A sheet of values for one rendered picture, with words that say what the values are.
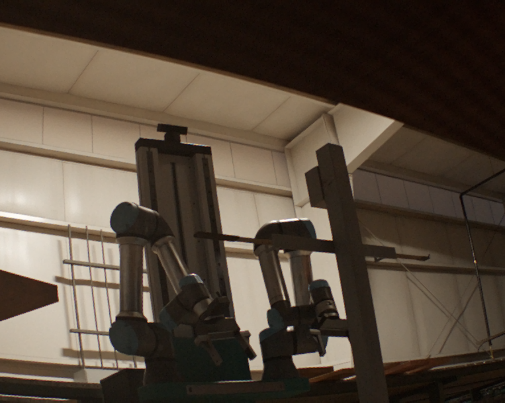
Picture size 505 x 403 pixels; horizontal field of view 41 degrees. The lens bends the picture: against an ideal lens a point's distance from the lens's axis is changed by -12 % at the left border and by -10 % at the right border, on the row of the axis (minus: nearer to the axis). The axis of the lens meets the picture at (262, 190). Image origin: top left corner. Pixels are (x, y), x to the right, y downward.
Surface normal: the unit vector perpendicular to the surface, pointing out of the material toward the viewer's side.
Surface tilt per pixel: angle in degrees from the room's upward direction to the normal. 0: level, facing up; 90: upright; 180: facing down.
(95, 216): 95
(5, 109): 90
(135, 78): 173
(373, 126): 90
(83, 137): 90
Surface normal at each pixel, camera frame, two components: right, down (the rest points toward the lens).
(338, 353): -0.78, -0.13
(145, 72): 0.23, 0.85
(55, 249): 0.61, -0.44
